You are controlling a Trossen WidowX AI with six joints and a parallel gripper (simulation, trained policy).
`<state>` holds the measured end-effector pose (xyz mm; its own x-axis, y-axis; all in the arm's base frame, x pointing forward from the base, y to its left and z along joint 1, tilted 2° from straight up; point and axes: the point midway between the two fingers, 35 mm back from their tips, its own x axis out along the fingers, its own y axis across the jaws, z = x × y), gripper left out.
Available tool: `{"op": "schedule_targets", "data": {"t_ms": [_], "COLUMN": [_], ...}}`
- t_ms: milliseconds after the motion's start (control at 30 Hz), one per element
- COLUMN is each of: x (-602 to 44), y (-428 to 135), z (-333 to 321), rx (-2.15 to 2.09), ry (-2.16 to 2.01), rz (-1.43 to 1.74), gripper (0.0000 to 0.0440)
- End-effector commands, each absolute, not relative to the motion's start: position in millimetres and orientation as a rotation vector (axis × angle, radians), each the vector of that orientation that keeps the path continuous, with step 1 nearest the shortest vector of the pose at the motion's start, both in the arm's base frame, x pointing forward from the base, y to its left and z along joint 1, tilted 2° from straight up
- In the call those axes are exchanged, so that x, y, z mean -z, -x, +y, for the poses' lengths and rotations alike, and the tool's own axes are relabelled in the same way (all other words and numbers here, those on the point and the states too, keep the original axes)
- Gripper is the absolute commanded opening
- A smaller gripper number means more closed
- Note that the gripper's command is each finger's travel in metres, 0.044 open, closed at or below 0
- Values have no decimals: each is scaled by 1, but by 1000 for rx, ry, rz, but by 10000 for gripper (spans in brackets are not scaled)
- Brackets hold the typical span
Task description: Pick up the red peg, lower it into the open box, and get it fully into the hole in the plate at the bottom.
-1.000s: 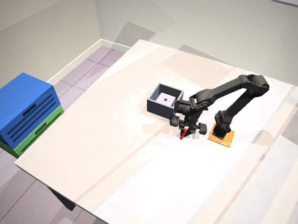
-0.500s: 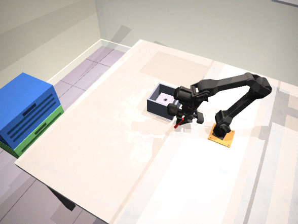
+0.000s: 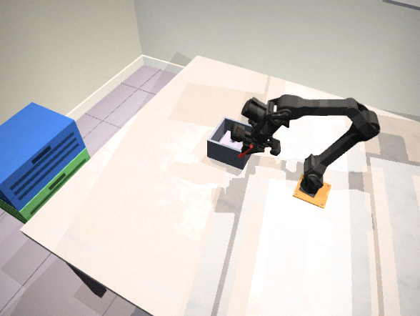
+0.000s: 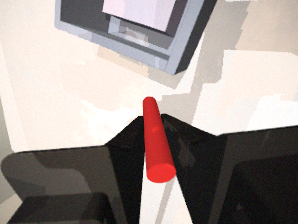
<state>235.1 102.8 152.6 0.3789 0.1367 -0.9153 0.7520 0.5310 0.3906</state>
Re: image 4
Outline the red peg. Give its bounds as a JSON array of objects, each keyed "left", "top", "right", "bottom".
[{"left": 142, "top": 96, "right": 176, "bottom": 183}]

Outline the grey open box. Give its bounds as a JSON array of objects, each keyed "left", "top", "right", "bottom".
[{"left": 54, "top": 0, "right": 217, "bottom": 75}]

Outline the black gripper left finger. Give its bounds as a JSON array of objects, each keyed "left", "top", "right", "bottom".
[{"left": 0, "top": 115, "right": 145, "bottom": 224}]

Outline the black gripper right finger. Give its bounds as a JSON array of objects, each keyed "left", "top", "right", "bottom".
[{"left": 161, "top": 113, "right": 298, "bottom": 224}]

